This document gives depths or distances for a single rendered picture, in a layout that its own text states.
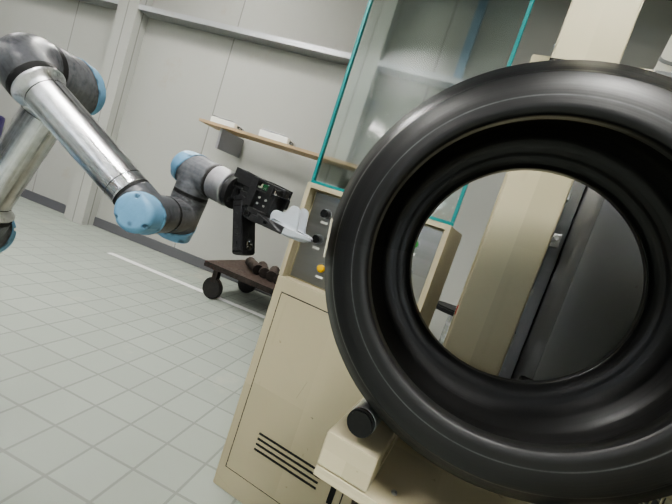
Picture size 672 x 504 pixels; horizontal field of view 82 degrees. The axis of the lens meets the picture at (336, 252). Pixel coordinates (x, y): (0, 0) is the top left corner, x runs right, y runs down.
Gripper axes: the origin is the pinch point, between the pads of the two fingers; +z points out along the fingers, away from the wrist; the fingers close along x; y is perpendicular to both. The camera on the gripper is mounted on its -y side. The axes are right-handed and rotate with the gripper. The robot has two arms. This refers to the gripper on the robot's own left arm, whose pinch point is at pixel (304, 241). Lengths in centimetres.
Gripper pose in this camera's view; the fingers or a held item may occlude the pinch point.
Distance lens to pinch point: 74.4
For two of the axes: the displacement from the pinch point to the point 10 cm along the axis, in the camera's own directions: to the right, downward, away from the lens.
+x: 3.9, 0.3, 9.2
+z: 8.2, 4.4, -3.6
